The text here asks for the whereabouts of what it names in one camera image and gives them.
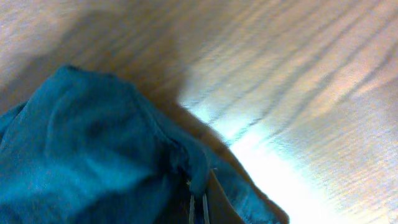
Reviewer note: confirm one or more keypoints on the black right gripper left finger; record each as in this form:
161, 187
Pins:
181, 207

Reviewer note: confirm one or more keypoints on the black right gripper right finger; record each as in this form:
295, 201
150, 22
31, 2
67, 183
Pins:
216, 206

